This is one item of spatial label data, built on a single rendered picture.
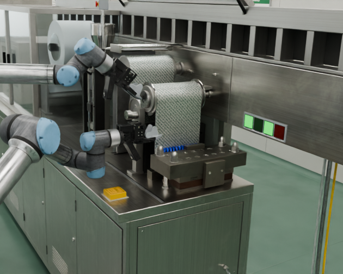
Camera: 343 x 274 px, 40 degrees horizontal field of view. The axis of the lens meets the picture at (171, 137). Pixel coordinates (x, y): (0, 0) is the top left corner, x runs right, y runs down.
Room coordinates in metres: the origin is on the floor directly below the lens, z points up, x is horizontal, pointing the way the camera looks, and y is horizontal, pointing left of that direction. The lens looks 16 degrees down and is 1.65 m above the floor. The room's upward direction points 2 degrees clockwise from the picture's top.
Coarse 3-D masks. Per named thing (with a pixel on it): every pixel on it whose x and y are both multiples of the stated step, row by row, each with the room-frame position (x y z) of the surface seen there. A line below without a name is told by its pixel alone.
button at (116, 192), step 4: (108, 188) 1.75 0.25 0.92; (112, 188) 1.75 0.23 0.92; (116, 188) 1.75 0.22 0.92; (120, 188) 1.75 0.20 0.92; (104, 192) 1.73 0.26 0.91; (108, 192) 1.71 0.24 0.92; (112, 192) 1.71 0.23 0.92; (116, 192) 1.71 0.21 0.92; (120, 192) 1.71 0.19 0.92; (124, 192) 1.72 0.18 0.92; (108, 196) 1.70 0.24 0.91; (112, 196) 1.69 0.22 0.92; (116, 196) 1.70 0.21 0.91; (120, 196) 1.71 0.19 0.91; (124, 196) 1.72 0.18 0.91
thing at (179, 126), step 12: (180, 108) 2.01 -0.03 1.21; (192, 108) 2.04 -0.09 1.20; (156, 120) 1.94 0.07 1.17; (168, 120) 1.98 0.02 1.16; (180, 120) 2.01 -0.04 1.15; (192, 120) 2.05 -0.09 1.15; (168, 132) 1.98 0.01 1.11; (180, 132) 2.01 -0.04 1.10; (192, 132) 2.05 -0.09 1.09; (168, 144) 1.98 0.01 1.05; (180, 144) 2.01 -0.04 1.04
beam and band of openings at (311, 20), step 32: (64, 0) 3.83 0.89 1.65; (128, 32) 2.99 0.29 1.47; (160, 32) 2.58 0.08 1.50; (192, 32) 2.33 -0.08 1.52; (224, 32) 2.22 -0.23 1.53; (256, 32) 1.94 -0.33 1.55; (288, 32) 1.83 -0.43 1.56; (320, 32) 1.70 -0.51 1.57; (288, 64) 1.77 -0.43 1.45; (320, 64) 1.71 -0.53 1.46
